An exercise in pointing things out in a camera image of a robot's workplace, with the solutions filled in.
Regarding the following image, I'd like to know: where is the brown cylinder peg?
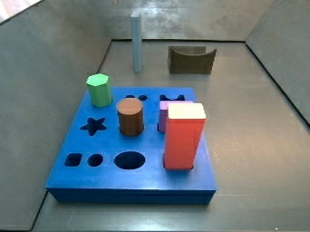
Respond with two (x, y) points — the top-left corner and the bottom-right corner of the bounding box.
(117, 98), (145, 137)

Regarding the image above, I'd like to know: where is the blue shape-sorter base block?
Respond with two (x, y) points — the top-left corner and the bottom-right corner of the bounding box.
(46, 87), (217, 204)

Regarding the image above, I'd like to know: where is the red rectangular block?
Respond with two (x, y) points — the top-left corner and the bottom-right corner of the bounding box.
(164, 102), (206, 169)

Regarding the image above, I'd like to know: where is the purple square peg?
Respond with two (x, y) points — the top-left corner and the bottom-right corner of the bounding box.
(158, 101), (193, 133)

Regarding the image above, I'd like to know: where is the green hexagonal peg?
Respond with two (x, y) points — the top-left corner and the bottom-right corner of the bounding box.
(86, 73), (113, 107)

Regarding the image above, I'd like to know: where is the light blue square-circle object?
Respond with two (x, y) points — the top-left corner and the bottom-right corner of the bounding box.
(132, 11), (142, 73)

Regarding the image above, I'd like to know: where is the black regrasp fixture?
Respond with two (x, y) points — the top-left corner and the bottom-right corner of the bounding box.
(169, 46), (217, 74)

